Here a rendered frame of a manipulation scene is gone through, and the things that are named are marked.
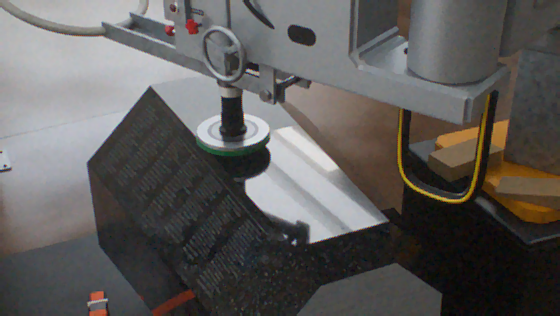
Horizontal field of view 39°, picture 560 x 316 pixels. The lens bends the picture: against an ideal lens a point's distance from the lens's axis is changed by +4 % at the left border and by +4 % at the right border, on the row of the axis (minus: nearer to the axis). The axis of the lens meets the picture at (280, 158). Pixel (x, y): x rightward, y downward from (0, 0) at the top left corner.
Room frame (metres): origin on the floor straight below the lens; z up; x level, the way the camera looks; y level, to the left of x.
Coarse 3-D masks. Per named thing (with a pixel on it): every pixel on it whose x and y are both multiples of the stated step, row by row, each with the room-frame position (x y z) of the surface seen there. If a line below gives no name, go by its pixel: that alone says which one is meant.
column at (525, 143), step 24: (528, 72) 2.05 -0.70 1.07; (552, 72) 2.01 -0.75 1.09; (528, 96) 2.04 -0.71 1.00; (552, 96) 2.00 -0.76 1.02; (528, 120) 2.03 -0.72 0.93; (552, 120) 1.99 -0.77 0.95; (504, 144) 2.07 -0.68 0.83; (528, 144) 2.02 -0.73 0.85; (552, 144) 1.99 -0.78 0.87; (552, 168) 1.98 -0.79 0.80
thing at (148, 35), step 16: (144, 16) 2.29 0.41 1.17; (112, 32) 2.21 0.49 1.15; (128, 32) 2.17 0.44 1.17; (144, 32) 2.27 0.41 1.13; (160, 32) 2.25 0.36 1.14; (144, 48) 2.13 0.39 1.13; (160, 48) 2.09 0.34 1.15; (192, 64) 2.01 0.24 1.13; (240, 80) 1.90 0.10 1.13; (256, 80) 1.87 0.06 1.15; (288, 80) 1.88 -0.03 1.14; (304, 80) 1.91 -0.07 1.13
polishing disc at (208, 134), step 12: (216, 120) 2.07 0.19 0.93; (252, 120) 2.07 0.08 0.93; (204, 132) 1.99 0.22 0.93; (216, 132) 1.99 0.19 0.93; (252, 132) 1.99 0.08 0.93; (264, 132) 1.99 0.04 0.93; (204, 144) 1.94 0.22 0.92; (216, 144) 1.92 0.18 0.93; (228, 144) 1.92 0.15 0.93; (240, 144) 1.92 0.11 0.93; (252, 144) 1.92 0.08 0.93
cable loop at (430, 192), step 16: (496, 96) 1.52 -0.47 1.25; (400, 112) 1.64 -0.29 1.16; (400, 128) 1.64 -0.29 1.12; (480, 128) 1.53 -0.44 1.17; (400, 144) 1.64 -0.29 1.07; (480, 144) 1.52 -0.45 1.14; (400, 160) 1.64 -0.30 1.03; (480, 160) 1.52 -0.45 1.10; (400, 176) 1.64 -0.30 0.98; (480, 176) 1.52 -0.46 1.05; (416, 192) 1.62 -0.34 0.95; (432, 192) 1.59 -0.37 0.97; (448, 192) 1.58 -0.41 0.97; (464, 192) 1.55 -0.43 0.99
